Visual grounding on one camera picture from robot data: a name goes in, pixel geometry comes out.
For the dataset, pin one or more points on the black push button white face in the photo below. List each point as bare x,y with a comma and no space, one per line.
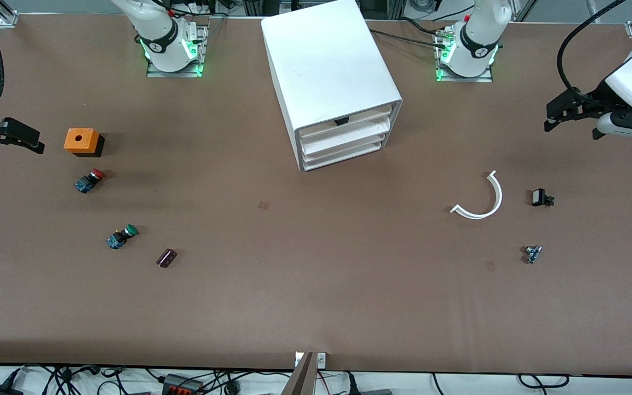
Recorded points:
539,197

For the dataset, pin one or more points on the white drawer cabinet shell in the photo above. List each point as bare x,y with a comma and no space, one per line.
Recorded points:
327,60

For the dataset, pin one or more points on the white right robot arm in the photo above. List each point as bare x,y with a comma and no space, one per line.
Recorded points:
157,33

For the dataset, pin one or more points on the white metal bracket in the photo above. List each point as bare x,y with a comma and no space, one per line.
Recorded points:
321,360

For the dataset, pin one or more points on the white semicircular plastic clamp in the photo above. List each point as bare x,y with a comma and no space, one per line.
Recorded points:
498,196

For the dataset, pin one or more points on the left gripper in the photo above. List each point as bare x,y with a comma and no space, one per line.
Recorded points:
593,100

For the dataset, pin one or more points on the small dark maroon component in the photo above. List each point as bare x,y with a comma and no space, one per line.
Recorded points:
166,258

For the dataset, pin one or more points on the green push button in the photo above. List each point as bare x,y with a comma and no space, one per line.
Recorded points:
121,237

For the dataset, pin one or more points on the orange button enclosure box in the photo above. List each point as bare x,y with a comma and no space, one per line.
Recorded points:
80,140

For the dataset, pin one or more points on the black power strip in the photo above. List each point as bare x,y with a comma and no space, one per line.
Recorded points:
181,384

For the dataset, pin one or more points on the chrome metal tee fitting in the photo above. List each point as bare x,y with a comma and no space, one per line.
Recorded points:
532,254

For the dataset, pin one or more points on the small brown tape patch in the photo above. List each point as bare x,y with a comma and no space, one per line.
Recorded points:
263,205

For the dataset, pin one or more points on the wooden post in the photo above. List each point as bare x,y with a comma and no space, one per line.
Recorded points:
299,378

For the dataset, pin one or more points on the white cabinet drawer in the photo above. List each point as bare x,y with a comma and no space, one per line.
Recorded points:
365,122
349,140
343,153

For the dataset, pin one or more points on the red mushroom push button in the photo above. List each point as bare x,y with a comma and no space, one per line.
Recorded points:
88,181

